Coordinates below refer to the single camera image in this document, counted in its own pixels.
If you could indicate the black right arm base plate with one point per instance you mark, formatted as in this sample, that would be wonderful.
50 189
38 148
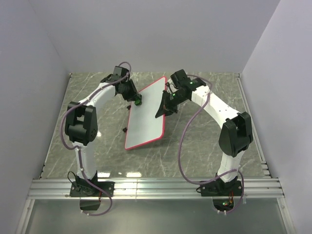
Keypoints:
221 188

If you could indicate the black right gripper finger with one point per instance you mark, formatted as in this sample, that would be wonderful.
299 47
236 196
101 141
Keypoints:
169 110
161 111

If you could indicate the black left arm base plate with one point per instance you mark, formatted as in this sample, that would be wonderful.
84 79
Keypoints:
86 190

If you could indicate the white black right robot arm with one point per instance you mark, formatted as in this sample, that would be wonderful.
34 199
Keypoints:
236 127

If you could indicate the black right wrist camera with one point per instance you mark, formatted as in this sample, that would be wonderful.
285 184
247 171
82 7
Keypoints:
179 76

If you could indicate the green whiteboard eraser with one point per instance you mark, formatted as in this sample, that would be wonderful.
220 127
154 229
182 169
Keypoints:
138 101

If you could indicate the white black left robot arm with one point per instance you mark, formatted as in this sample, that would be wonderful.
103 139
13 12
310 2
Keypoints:
79 126

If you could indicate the red framed whiteboard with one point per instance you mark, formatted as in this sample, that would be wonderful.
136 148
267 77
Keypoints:
143 125

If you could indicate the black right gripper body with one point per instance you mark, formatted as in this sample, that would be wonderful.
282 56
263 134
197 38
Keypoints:
175 98

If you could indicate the aluminium front rail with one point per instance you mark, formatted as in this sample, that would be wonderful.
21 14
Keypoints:
144 188

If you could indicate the aluminium rail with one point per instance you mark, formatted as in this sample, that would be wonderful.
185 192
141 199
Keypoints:
264 165
144 188

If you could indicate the aluminium right side rail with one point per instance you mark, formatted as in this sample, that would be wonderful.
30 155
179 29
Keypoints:
264 165

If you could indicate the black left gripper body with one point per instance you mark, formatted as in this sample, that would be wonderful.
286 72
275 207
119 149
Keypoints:
126 88

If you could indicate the metal wire whiteboard stand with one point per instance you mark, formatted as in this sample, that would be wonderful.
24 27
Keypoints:
125 129

